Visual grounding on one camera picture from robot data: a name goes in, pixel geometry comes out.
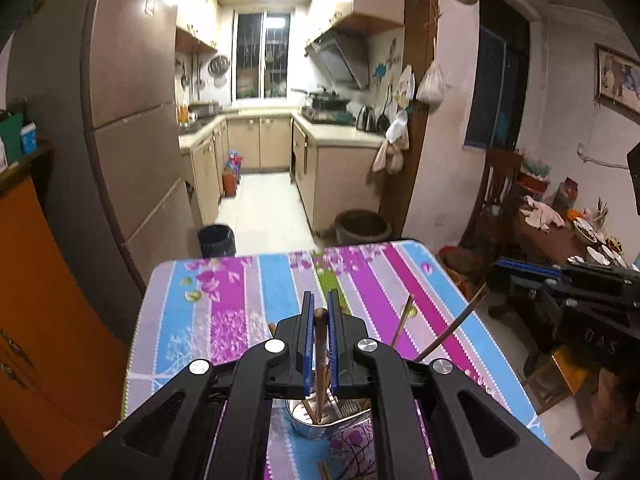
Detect brown clay pot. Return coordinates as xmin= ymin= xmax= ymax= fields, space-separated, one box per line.
xmin=334 ymin=209 xmax=392 ymax=246

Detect range hood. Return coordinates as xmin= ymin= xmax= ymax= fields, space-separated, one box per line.
xmin=304 ymin=27 xmax=371 ymax=91

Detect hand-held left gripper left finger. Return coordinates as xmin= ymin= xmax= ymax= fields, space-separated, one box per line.
xmin=62 ymin=290 xmax=317 ymax=480

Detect bowl of food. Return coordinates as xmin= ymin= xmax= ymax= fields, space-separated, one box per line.
xmin=572 ymin=217 xmax=599 ymax=244

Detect person's right forearm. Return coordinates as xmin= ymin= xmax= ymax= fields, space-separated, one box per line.
xmin=582 ymin=367 xmax=640 ymax=476

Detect steel kettle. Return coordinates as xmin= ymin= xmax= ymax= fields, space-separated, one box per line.
xmin=354 ymin=104 xmax=377 ymax=132

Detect dark window with blue curtain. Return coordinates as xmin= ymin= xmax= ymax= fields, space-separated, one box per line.
xmin=463 ymin=0 xmax=531 ymax=152

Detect black trash bin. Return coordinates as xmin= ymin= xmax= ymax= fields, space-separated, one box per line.
xmin=197 ymin=224 xmax=236 ymax=260

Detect floral striped tablecloth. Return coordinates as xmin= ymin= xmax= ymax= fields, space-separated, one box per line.
xmin=120 ymin=240 xmax=551 ymax=480

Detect hanging cloth bags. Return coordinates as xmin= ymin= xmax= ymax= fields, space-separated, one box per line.
xmin=372 ymin=109 xmax=411 ymax=174

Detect gas stove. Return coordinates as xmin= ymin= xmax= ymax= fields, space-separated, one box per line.
xmin=299 ymin=104 xmax=357 ymax=124

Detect orange wooden cabinet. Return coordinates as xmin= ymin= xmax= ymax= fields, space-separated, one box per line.
xmin=0 ymin=144 xmax=132 ymax=467

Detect framed wall picture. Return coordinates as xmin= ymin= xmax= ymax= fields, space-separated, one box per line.
xmin=593 ymin=43 xmax=640 ymax=112

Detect hanging metal strainer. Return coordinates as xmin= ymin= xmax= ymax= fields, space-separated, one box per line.
xmin=207 ymin=54 xmax=231 ymax=86

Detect cluster of plastic bottles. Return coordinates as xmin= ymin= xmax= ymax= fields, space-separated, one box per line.
xmin=222 ymin=149 xmax=245 ymax=197

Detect dark wooden dining table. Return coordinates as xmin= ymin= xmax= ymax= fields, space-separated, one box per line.
xmin=514 ymin=199 xmax=640 ymax=273

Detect small wooden stool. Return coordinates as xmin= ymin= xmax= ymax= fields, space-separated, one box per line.
xmin=522 ymin=349 xmax=596 ymax=412

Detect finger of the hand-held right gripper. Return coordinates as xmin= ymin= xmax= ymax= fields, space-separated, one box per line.
xmin=486 ymin=267 xmax=567 ymax=312
xmin=492 ymin=256 xmax=640 ymax=287

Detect black wok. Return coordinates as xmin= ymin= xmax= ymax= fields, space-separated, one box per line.
xmin=292 ymin=87 xmax=351 ymax=111

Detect set of wooden chopsticks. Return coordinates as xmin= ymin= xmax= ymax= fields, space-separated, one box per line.
xmin=269 ymin=322 xmax=373 ymax=424

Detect metal utensil holder cup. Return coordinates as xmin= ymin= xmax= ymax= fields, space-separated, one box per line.
xmin=285 ymin=395 xmax=375 ymax=442

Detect pink cloth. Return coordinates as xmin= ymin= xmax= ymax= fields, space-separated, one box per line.
xmin=519 ymin=194 xmax=566 ymax=231

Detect brown refrigerator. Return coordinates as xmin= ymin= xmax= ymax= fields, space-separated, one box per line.
xmin=7 ymin=0 xmax=202 ymax=322

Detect dark wooden chair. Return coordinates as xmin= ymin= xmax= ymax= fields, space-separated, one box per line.
xmin=459 ymin=147 xmax=524 ymax=262

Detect beige kitchen base cabinets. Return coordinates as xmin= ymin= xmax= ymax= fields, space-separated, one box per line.
xmin=178 ymin=112 xmax=387 ymax=234

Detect dark brown chopstick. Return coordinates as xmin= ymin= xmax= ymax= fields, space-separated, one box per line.
xmin=313 ymin=308 xmax=329 ymax=424

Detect beige wall cabinets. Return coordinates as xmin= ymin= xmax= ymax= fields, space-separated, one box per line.
xmin=174 ymin=0 xmax=221 ymax=54

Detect barred kitchen window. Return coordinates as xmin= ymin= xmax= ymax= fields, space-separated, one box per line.
xmin=230 ymin=8 xmax=294 ymax=101

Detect wall cable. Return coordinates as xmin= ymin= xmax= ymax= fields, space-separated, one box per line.
xmin=577 ymin=142 xmax=632 ymax=169

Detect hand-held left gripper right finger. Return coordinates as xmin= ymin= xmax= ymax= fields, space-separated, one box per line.
xmin=327 ymin=287 xmax=581 ymax=480

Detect hanging white plastic bag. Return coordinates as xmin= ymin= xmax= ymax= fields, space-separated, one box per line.
xmin=415 ymin=59 xmax=446 ymax=106

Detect glass jar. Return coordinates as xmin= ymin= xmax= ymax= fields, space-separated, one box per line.
xmin=557 ymin=177 xmax=581 ymax=214

